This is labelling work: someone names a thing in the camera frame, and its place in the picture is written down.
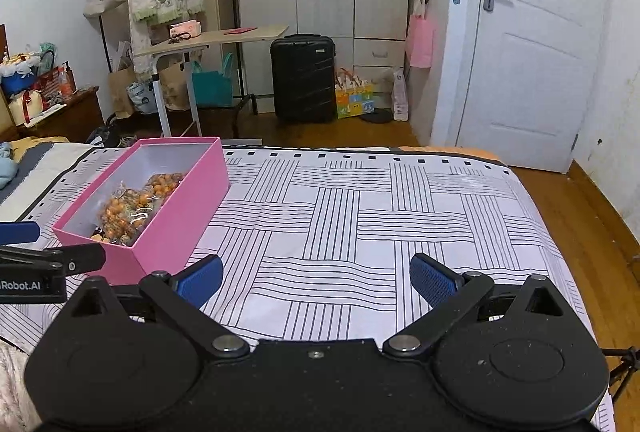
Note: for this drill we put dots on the clear bag of coated peanuts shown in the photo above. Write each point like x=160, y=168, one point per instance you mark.
x=167, y=184
x=122, y=212

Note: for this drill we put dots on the beige gift with red ribbon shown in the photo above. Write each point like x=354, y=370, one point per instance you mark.
x=25, y=107

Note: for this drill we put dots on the teal shopping bag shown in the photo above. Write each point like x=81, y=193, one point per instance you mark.
x=212, y=90

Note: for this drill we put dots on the light blue cloth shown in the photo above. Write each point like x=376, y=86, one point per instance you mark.
x=6, y=167

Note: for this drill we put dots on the round dark floor mat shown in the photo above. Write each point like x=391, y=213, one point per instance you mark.
x=377, y=118

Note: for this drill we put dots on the wooden nightstand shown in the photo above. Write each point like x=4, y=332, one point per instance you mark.
x=70, y=117

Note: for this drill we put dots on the black suitcase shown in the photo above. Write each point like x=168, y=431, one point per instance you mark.
x=302, y=77

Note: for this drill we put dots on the white blue printed bag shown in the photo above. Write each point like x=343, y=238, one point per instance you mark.
x=142, y=100

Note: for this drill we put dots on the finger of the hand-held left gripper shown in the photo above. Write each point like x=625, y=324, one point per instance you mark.
x=75, y=257
x=20, y=232

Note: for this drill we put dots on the pink paper bag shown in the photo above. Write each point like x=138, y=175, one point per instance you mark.
x=420, y=42

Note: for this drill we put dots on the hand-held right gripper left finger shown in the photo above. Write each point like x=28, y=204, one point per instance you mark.
x=200, y=279

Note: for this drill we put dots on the grey yellow duvet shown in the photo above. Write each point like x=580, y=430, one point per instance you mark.
x=40, y=157

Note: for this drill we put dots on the pink cardboard box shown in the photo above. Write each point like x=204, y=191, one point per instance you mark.
x=190, y=212

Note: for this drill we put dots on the black clothes rack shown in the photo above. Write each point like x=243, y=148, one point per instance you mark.
x=105, y=45

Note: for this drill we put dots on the striped bed sheet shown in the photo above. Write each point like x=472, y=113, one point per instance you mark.
x=375, y=222

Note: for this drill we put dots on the black tripod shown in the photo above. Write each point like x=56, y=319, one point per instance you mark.
x=627, y=357

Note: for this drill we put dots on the brown paper bag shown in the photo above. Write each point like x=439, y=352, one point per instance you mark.
x=120, y=92
x=175, y=87

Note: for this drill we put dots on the white door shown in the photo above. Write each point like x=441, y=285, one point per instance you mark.
x=530, y=87

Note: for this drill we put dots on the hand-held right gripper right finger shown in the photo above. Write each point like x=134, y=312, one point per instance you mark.
x=432, y=279

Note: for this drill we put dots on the colourful gift bag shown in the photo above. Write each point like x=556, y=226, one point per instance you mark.
x=352, y=102

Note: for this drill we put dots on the beige fluffy blanket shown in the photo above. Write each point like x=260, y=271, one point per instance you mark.
x=12, y=387

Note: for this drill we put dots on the pink notebook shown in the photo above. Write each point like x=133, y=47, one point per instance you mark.
x=240, y=30

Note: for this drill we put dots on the folding side table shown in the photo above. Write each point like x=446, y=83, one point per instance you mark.
x=200, y=41

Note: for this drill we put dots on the pink tissue box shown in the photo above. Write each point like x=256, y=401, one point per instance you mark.
x=186, y=30

